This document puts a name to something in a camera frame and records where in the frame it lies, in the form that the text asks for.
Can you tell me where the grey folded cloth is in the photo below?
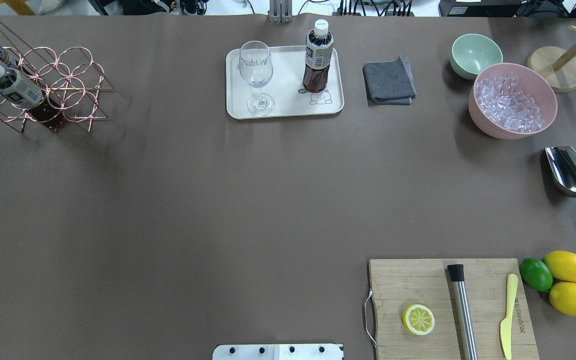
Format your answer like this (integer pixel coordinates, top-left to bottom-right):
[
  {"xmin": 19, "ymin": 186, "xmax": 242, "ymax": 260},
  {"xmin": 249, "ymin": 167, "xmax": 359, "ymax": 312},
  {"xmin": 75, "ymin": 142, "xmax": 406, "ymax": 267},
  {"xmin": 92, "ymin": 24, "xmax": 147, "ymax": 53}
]
[{"xmin": 362, "ymin": 55, "xmax": 418, "ymax": 106}]

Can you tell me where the wooden cup stand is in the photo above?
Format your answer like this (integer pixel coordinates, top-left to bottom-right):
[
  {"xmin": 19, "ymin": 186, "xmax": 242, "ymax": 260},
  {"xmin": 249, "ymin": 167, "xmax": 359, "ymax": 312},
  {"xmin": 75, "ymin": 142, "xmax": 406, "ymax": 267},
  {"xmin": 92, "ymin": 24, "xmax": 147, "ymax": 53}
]
[{"xmin": 526, "ymin": 25, "xmax": 576, "ymax": 93}]

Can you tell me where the pink bowl with ice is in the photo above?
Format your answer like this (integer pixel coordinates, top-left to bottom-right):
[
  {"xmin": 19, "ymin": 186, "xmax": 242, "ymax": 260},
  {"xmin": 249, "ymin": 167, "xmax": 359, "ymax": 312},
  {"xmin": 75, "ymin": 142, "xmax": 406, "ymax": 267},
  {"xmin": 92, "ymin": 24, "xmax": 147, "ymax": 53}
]
[{"xmin": 468, "ymin": 63, "xmax": 558, "ymax": 140}]

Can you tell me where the lemon half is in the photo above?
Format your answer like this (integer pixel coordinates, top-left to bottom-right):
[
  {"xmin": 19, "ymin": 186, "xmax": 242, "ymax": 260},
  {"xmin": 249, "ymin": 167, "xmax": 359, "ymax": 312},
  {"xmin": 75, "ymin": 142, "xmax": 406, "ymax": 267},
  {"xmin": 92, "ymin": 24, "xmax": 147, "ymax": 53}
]
[{"xmin": 402, "ymin": 304, "xmax": 435, "ymax": 336}]

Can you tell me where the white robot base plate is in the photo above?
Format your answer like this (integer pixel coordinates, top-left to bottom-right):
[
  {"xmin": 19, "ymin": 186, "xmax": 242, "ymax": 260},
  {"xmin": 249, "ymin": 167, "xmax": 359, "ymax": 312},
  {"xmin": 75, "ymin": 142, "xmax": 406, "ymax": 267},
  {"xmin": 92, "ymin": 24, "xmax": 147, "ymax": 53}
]
[{"xmin": 212, "ymin": 342, "xmax": 345, "ymax": 360}]

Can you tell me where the yellow plastic knife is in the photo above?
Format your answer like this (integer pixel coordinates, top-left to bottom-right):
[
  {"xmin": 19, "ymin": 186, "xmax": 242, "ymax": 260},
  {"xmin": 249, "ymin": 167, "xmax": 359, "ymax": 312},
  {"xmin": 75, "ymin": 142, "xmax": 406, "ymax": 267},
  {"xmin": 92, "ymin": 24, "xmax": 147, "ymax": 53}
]
[{"xmin": 499, "ymin": 273, "xmax": 519, "ymax": 360}]

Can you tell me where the yellow lemon upper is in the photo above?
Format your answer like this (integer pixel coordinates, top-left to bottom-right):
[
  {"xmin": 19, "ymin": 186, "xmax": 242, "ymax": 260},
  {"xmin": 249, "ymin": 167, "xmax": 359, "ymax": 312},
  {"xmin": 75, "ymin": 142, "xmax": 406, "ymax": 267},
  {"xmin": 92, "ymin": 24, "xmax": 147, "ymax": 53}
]
[{"xmin": 542, "ymin": 250, "xmax": 576, "ymax": 283}]

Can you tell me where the wine glass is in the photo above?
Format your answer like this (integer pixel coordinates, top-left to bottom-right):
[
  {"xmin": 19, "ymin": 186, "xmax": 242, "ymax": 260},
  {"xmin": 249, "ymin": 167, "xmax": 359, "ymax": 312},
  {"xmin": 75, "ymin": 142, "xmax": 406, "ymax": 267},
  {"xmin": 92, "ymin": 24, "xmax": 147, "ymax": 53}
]
[{"xmin": 238, "ymin": 40, "xmax": 274, "ymax": 116}]

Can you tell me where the yellow lemon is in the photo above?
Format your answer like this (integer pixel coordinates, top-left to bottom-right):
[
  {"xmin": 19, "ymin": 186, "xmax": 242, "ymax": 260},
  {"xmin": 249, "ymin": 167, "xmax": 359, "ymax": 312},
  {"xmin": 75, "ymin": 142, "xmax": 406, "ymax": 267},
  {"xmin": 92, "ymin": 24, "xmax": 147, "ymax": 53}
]
[
  {"xmin": 542, "ymin": 250, "xmax": 576, "ymax": 283},
  {"xmin": 548, "ymin": 282, "xmax": 576, "ymax": 316}
]

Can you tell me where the tea bottle front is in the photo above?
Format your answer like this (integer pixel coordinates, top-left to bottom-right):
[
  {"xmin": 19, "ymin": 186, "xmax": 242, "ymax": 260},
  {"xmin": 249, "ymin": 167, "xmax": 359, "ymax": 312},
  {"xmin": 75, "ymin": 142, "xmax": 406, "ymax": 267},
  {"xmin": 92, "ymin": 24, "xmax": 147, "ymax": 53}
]
[{"xmin": 0, "ymin": 65, "xmax": 66, "ymax": 131}]

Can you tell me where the copper wire bottle basket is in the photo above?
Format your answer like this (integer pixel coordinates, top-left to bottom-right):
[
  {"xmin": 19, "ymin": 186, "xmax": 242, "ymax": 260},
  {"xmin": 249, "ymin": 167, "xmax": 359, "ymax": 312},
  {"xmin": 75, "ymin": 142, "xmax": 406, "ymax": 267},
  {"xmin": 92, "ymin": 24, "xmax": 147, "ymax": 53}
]
[{"xmin": 0, "ymin": 20, "xmax": 115, "ymax": 133}]

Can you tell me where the steel muddler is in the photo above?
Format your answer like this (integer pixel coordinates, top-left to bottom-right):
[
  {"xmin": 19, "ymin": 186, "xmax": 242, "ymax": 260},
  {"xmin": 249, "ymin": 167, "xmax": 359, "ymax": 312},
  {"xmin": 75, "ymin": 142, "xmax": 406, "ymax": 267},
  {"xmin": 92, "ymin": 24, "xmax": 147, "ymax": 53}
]
[{"xmin": 446, "ymin": 263, "xmax": 479, "ymax": 360}]

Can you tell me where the steel ice scoop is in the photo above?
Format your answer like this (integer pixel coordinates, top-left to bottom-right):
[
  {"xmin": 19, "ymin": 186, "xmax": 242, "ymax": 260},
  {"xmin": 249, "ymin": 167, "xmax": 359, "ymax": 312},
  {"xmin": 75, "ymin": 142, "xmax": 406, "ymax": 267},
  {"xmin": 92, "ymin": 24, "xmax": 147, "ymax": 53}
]
[{"xmin": 544, "ymin": 146, "xmax": 576, "ymax": 198}]

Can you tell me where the green lime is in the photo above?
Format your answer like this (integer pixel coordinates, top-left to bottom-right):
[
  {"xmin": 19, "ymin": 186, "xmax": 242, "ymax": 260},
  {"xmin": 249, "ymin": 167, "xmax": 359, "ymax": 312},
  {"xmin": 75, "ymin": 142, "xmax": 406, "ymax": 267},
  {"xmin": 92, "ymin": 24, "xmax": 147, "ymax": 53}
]
[{"xmin": 519, "ymin": 257, "xmax": 554, "ymax": 292}]

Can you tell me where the green bowl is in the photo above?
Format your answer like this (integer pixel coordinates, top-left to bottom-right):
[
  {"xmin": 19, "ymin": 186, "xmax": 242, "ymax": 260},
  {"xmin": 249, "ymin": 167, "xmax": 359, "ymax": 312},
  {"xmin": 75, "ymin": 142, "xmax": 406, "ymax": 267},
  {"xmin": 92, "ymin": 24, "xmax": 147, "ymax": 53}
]
[{"xmin": 450, "ymin": 33, "xmax": 503, "ymax": 80}]

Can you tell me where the wooden cutting board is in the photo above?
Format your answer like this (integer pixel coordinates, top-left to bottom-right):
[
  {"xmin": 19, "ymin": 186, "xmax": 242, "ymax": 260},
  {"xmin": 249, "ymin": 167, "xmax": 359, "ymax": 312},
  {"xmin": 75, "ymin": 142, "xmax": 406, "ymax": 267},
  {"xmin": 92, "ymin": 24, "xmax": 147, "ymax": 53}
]
[{"xmin": 368, "ymin": 259, "xmax": 520, "ymax": 360}]

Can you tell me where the white rabbit tray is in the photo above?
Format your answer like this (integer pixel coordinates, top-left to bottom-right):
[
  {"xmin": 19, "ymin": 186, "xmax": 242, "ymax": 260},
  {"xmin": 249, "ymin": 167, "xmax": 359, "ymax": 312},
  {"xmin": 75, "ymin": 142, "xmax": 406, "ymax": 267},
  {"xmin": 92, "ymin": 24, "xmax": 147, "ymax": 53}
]
[{"xmin": 225, "ymin": 45, "xmax": 345, "ymax": 120}]

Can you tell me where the yellow lemon lower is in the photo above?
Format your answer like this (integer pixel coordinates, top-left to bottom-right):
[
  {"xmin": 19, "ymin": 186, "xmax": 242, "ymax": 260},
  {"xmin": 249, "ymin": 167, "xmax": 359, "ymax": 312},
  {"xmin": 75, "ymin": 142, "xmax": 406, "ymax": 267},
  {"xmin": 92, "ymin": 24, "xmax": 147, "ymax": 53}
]
[{"xmin": 548, "ymin": 282, "xmax": 576, "ymax": 316}]

